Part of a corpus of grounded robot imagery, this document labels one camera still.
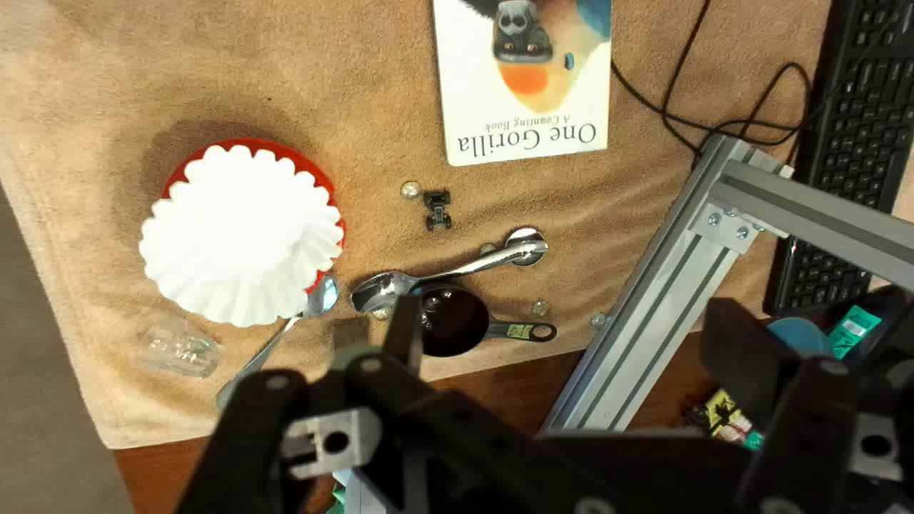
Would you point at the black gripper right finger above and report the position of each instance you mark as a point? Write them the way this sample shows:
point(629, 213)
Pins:
point(819, 437)

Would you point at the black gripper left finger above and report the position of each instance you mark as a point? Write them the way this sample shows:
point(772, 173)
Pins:
point(259, 447)

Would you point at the yellow black small gadget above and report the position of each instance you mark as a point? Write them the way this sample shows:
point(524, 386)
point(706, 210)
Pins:
point(726, 416)

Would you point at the teal round disc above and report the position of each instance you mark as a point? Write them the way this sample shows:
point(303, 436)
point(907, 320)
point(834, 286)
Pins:
point(796, 336)

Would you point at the green tube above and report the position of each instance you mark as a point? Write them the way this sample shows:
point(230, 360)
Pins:
point(856, 330)

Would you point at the clear glass cup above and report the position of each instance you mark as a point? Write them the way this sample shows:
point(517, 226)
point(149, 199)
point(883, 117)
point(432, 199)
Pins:
point(180, 348)

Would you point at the silver spoon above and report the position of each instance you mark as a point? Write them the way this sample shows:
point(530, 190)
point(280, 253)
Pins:
point(323, 297)

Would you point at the white paper coffee filter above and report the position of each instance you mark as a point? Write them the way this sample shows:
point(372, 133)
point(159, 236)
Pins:
point(237, 233)

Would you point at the black measuring cup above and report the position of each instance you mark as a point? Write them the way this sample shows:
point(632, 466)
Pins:
point(456, 324)

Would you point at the silver measuring scoop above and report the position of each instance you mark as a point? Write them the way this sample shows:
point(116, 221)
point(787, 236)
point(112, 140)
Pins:
point(476, 264)

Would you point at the red bowl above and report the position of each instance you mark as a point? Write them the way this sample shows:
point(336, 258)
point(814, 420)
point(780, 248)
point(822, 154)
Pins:
point(175, 173)

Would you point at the black binder clip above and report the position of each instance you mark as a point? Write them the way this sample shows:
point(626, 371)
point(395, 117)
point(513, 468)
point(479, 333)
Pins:
point(437, 216)

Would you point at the small silver coin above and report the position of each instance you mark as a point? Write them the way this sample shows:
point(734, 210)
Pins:
point(409, 190)

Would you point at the small silver screw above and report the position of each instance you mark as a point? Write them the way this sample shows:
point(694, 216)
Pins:
point(539, 306)

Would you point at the black keyboard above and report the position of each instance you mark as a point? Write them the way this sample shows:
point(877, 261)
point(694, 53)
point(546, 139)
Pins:
point(862, 103)

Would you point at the tan towel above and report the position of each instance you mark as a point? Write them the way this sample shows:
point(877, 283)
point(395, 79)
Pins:
point(287, 74)

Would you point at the One Gorilla picture book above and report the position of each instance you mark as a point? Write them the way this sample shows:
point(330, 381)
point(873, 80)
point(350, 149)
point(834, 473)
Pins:
point(533, 123)

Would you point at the silver aluminium frame platform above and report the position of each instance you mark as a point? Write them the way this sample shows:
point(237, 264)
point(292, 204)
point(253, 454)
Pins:
point(666, 258)

